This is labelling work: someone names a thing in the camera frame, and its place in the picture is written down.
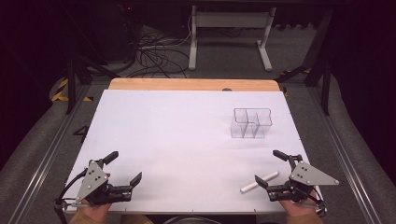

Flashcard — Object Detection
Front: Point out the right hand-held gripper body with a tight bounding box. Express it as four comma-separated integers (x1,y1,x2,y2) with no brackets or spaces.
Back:
266,154,340,203

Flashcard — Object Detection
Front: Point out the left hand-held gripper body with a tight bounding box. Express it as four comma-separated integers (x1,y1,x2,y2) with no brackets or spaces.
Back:
75,159,134,207

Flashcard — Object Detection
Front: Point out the white pen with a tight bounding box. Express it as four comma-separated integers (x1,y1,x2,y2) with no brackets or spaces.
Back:
239,171,280,194

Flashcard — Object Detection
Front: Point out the clear plastic pen holder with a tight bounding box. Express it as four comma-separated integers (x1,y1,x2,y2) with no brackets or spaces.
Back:
230,107,274,139

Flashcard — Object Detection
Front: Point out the person's left hand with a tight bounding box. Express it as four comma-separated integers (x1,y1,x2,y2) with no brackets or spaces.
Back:
68,199,112,224

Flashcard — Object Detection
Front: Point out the person's right hand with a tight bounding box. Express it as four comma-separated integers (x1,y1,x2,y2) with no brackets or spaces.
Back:
278,189,324,224

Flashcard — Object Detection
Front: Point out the white table cover sheet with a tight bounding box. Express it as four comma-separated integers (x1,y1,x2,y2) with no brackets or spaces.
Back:
64,89,325,216

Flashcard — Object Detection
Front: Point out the black metal stand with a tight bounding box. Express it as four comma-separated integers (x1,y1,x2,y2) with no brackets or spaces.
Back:
275,6,334,117
64,55,122,116

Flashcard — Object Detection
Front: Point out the yellow black hazard tape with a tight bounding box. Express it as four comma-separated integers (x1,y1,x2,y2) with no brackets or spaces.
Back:
50,77,94,103

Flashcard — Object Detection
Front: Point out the black equipment box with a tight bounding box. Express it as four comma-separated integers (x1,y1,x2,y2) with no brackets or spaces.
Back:
101,0,143,64

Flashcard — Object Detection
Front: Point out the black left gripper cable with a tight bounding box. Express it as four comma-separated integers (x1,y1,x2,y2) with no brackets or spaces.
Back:
54,168,89,224

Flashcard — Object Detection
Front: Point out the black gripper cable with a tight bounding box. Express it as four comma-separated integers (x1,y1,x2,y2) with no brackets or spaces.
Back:
54,168,89,224
311,186,329,217

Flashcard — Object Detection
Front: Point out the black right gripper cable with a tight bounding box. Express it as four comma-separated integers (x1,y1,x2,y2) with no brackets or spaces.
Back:
311,186,329,217

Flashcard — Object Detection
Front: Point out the aluminium floor rail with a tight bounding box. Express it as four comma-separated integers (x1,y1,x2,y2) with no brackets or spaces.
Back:
306,85,388,224
7,84,92,224

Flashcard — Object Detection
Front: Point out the tangle of black cables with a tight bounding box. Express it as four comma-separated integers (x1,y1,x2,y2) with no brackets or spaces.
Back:
124,26,191,79

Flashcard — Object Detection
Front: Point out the metal chair frame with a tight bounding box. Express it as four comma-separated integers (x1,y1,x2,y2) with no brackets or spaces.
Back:
188,5,277,73

